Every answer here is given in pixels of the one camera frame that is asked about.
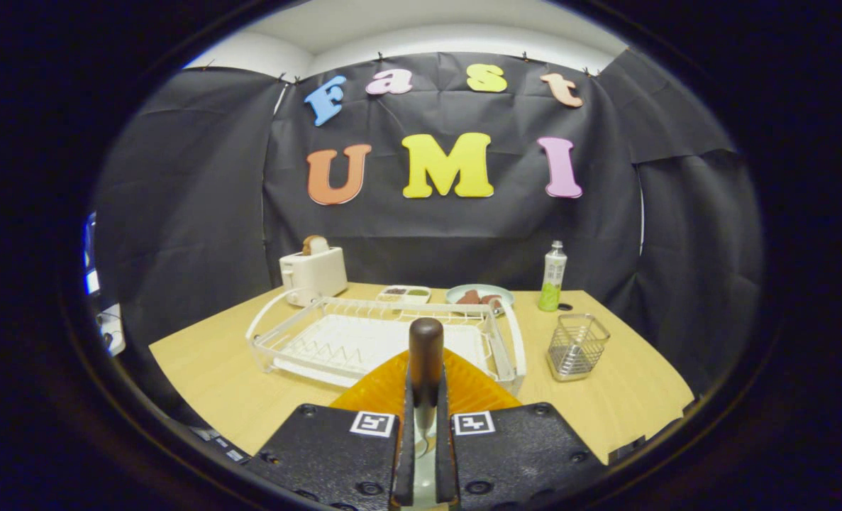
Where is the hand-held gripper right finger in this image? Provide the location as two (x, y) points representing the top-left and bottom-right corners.
(436, 348), (606, 511)

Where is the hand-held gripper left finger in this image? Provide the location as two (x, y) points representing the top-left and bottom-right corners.
(247, 348), (421, 511)

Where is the wooden handled spoon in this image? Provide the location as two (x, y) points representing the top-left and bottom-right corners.
(408, 317), (445, 508)

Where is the white dish rack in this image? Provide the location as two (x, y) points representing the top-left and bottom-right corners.
(245, 287), (528, 395)

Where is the metal wire basket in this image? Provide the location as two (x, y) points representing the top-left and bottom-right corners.
(547, 313), (611, 383)

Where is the white divided sauce dish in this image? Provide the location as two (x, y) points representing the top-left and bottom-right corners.
(377, 285), (433, 304)

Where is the small plate with food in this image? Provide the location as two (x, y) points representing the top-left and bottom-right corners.
(445, 284), (516, 313)

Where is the white toaster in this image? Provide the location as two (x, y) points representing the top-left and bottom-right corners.
(279, 246), (349, 307)

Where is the green label drink bottle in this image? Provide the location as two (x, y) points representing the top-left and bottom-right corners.
(538, 240), (569, 313)

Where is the black backdrop cloth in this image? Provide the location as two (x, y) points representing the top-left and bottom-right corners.
(87, 46), (765, 419)

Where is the computer monitor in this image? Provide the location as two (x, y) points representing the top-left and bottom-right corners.
(82, 211), (102, 297)

